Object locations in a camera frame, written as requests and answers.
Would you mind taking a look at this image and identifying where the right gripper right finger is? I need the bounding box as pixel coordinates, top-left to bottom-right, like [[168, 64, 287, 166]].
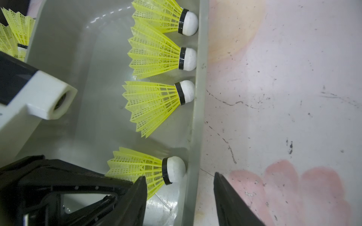
[[214, 172, 264, 226]]

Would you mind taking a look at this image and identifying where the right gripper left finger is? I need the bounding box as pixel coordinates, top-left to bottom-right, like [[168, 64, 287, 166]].
[[98, 176, 147, 226]]

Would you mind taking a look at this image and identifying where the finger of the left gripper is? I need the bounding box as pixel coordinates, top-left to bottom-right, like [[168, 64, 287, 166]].
[[1, 155, 133, 226]]

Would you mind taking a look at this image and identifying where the yellow shuttlecock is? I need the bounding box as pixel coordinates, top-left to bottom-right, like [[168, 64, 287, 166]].
[[123, 80, 195, 138], [128, 20, 197, 79], [1, 24, 28, 62], [132, 0, 199, 36], [1, 8, 35, 49], [105, 147, 186, 199]]

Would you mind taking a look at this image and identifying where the grey plastic storage box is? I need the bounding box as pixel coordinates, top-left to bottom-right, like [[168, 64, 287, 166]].
[[17, 1, 209, 226]]

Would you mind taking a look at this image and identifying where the pink floral table mat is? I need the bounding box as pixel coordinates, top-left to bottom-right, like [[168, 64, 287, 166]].
[[194, 1, 362, 226]]

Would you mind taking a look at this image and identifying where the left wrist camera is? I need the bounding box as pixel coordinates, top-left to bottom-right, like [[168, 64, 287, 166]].
[[1, 52, 77, 166]]

